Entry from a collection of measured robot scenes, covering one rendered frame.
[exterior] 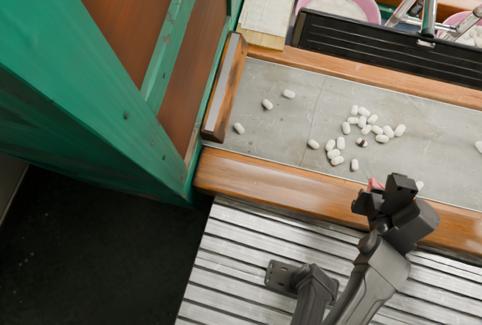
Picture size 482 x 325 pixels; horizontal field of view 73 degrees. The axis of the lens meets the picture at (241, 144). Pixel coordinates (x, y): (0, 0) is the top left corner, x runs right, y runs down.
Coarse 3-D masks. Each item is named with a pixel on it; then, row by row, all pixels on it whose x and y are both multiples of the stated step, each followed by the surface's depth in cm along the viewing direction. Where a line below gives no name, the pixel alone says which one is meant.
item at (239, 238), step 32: (224, 224) 93; (256, 224) 94; (288, 224) 96; (320, 224) 94; (224, 256) 93; (256, 256) 91; (288, 256) 92; (320, 256) 92; (352, 256) 92; (416, 256) 93; (448, 256) 95; (192, 288) 89; (224, 288) 89; (256, 288) 89; (416, 288) 91; (448, 288) 91; (480, 288) 91; (192, 320) 88; (224, 320) 87; (256, 320) 87; (288, 320) 88; (384, 320) 88; (416, 320) 89; (448, 320) 89; (480, 320) 91
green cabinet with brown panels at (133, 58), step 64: (0, 0) 15; (64, 0) 20; (128, 0) 31; (192, 0) 47; (0, 64) 16; (64, 64) 21; (128, 64) 34; (192, 64) 62; (0, 128) 53; (64, 128) 31; (128, 128) 35; (192, 128) 78
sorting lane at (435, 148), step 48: (240, 96) 96; (336, 96) 97; (384, 96) 98; (240, 144) 92; (288, 144) 93; (336, 144) 93; (384, 144) 94; (432, 144) 94; (432, 192) 91; (480, 192) 91
